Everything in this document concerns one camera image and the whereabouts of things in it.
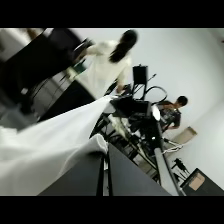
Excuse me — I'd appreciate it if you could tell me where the black cable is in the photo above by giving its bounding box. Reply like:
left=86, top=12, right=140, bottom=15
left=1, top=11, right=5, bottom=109
left=142, top=85, right=168, bottom=105

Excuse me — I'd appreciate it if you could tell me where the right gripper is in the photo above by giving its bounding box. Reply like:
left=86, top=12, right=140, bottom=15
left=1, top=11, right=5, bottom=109
left=110, top=95, right=153, bottom=119

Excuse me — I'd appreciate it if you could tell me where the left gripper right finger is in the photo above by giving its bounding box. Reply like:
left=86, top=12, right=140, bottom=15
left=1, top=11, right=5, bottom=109
left=107, top=143, right=171, bottom=197

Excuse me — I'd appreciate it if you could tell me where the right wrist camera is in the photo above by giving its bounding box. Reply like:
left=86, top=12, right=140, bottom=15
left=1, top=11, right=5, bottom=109
left=131, top=64, right=158, bottom=101

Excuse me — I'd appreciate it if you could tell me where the white T-shirt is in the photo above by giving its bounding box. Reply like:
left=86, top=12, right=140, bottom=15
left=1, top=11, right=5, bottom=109
left=0, top=94, right=115, bottom=197

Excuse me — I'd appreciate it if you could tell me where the person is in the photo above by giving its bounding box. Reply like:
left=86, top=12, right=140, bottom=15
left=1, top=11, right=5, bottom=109
left=73, top=29, right=140, bottom=100
left=157, top=95, right=189, bottom=132

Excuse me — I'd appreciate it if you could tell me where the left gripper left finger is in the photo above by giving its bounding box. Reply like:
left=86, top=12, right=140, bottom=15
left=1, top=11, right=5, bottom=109
left=38, top=151, right=105, bottom=197

